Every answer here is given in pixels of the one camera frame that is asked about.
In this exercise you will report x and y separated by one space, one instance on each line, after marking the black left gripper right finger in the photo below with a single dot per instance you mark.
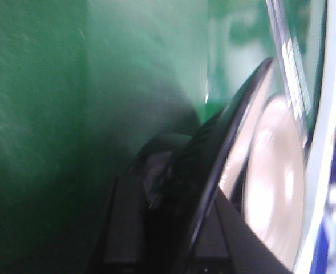
226 244

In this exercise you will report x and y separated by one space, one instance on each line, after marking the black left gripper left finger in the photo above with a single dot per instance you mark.
121 245

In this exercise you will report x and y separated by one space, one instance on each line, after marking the beige plate black rim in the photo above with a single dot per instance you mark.
251 150

